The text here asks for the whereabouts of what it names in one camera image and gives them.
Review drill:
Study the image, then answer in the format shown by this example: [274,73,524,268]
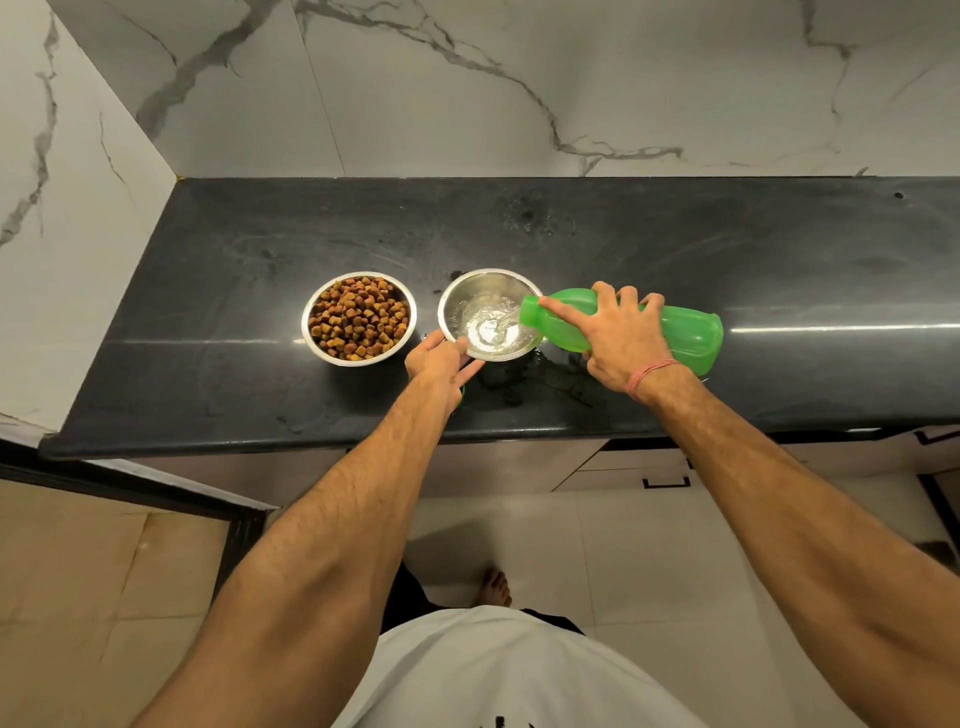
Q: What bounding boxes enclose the white t-shirt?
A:
[332,606,711,728]

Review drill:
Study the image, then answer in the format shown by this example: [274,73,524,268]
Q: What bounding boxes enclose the white cabinet drawer front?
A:
[553,439,702,495]

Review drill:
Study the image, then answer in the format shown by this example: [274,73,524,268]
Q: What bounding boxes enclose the person's right forearm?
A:
[636,363,960,728]

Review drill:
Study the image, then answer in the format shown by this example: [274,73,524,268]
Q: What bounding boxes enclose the red thread wristband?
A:
[626,359,681,399]

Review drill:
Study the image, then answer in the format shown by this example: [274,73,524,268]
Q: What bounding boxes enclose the steel bowl with kibble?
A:
[301,270,419,369]

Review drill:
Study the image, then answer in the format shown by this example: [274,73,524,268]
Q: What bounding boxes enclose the person's right hand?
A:
[538,282,680,396]

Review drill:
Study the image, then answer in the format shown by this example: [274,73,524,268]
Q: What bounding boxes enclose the person's bare foot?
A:
[474,567,514,609]

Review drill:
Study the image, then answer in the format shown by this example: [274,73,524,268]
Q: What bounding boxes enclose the pile of brown kibble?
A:
[308,276,411,362]

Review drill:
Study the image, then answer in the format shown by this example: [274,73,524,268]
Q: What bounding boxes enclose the black shorts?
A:
[380,562,587,639]

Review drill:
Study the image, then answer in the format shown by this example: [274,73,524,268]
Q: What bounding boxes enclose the person's left hand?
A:
[405,330,487,415]

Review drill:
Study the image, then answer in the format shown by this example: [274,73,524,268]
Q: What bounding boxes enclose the green plastic bottle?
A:
[519,288,725,378]

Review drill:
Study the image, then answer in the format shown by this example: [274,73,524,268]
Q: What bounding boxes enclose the person's left forearm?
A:
[131,378,460,728]

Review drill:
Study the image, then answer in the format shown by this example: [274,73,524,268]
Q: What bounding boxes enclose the steel bowl with water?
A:
[437,268,546,364]

